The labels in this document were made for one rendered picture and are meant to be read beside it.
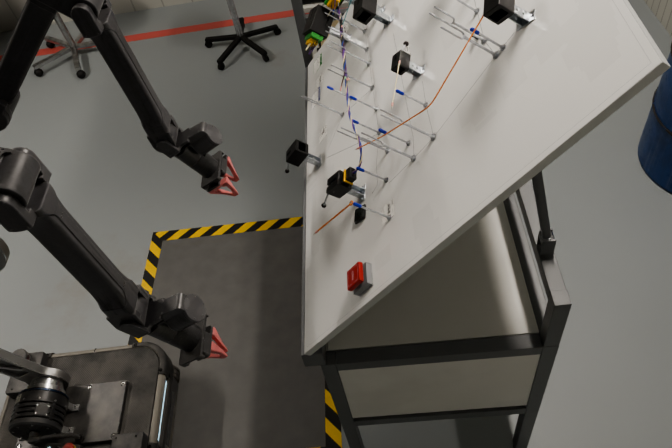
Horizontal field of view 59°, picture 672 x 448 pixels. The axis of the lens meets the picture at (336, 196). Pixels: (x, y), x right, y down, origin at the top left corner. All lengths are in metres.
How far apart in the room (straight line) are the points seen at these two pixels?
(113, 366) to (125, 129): 1.72
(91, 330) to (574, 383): 2.02
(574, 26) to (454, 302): 0.82
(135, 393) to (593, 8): 1.94
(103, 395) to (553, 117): 1.87
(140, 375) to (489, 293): 1.35
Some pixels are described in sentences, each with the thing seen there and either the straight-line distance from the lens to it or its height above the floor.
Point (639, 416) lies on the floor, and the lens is 2.48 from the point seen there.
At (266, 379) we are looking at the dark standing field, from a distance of 2.50.
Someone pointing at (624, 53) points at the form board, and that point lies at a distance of 1.02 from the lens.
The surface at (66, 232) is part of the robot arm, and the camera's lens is 1.03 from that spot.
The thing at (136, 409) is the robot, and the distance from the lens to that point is 2.35.
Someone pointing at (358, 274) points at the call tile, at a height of 1.13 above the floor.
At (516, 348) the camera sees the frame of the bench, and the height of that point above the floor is 0.80.
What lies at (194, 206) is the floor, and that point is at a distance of 3.13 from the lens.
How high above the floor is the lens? 2.22
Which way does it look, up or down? 48 degrees down
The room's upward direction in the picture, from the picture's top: 12 degrees counter-clockwise
